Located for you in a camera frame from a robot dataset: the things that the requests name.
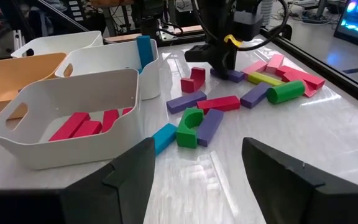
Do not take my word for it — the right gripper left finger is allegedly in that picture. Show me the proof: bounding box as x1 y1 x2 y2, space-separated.
60 137 157 224

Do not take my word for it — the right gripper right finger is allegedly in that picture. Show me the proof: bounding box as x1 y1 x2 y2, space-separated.
242 137 358 224

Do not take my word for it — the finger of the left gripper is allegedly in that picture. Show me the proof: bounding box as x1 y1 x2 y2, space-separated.
210 58 227 78
225 57 238 80

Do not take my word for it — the purple wooden block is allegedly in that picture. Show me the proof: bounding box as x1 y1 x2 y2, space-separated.
209 67 246 83
196 108 225 147
165 90 208 115
239 81 273 110

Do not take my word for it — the pink wooden block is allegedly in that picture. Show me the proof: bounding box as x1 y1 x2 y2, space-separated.
265 54 285 74
241 60 269 75

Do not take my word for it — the red wooden block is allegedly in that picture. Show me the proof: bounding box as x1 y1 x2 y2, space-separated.
196 95 241 113
180 67 206 94
275 65 326 91
283 73 318 98
72 120 103 139
48 111 91 142

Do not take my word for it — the green wooden block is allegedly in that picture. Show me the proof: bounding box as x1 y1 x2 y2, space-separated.
265 80 306 105
175 107 204 149

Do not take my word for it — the blue wooden block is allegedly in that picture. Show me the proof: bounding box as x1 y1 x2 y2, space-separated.
136 35 154 71
152 123 178 156

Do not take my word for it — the white plastic bin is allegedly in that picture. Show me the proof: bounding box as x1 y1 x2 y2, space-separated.
11 30 104 59
54 39 162 101

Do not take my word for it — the light grey plastic bin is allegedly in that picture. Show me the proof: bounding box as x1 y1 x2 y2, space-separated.
0 68 142 170

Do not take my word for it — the orange plastic bin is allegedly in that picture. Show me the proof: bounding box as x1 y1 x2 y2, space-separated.
0 52 67 124

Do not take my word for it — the lime wooden block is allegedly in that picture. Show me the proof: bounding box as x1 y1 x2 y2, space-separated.
247 71 285 87

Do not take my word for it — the white tower fan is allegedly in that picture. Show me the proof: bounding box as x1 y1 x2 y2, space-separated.
259 0 275 26

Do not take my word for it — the wooden table side board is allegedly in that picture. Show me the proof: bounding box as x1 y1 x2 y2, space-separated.
104 24 204 44

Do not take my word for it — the computer tower with lights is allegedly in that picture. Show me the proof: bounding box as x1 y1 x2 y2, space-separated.
333 0 358 48

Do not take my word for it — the black drawer cabinet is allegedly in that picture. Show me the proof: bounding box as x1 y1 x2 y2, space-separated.
62 0 107 34

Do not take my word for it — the yellow cable tag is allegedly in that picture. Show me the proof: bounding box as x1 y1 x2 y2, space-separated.
223 34 244 48

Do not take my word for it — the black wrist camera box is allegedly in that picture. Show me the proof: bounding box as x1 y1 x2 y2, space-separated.
233 11 264 41

